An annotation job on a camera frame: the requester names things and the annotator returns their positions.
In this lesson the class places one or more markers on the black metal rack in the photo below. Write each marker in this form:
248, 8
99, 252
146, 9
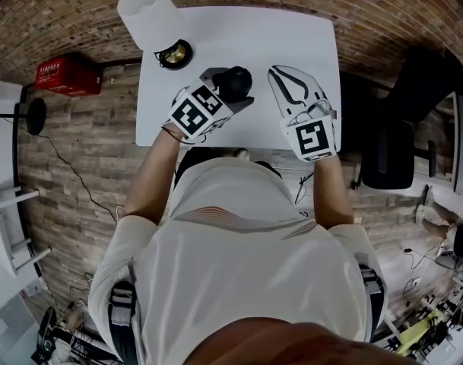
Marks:
83, 346

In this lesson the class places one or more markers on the black zippered case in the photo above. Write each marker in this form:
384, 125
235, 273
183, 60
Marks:
235, 84

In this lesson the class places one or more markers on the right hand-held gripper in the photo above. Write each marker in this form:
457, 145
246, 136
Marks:
311, 139

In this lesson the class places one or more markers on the white shade table lamp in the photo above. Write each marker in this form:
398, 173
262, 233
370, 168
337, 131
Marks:
147, 13

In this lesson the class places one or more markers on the black office chair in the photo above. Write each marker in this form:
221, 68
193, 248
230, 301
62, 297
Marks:
391, 158

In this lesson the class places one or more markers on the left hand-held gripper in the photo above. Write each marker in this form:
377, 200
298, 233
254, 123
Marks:
191, 116

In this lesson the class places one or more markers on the yellow-green board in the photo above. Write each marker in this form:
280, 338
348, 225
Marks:
421, 335

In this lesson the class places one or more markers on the white table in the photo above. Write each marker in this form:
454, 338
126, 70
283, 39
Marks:
235, 32

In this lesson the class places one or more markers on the person's left forearm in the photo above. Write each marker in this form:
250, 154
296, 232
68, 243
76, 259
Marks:
151, 185

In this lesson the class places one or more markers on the red box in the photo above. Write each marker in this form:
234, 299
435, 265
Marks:
67, 74

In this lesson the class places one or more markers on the person's right forearm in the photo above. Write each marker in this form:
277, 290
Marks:
332, 192

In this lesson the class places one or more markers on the person's face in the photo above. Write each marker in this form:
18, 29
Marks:
284, 344

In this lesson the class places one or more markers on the person's white shirt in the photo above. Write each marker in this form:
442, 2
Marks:
235, 272

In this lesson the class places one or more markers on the black standing fan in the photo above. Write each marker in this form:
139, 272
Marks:
36, 116

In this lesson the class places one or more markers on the person's black shorts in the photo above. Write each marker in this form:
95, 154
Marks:
185, 167

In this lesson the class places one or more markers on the person's white sneaker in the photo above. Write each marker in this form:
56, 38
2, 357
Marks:
241, 154

